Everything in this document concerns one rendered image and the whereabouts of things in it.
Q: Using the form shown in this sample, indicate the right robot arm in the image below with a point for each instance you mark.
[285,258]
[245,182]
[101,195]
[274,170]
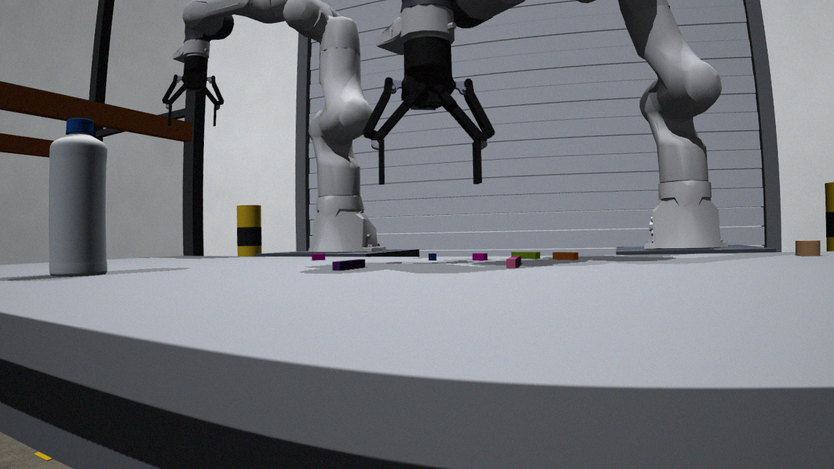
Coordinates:
[340,224]

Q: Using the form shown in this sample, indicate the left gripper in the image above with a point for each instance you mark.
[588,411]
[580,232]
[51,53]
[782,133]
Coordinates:
[428,82]

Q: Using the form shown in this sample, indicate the brown cylinder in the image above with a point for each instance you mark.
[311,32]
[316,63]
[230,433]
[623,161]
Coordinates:
[807,247]

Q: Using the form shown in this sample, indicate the lime green rod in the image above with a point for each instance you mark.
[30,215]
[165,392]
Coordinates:
[527,255]

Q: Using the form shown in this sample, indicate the white plastic bottle with blue cap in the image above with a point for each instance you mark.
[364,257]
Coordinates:
[77,202]

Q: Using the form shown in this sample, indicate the orange rod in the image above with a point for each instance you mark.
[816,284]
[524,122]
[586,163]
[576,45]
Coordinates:
[565,256]

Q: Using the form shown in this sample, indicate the dark purple rod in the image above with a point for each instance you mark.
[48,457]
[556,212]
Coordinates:
[347,265]

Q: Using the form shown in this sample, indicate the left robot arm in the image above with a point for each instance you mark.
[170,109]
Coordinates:
[685,216]

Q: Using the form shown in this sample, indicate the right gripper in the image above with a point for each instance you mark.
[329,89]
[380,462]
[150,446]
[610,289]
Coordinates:
[194,77]

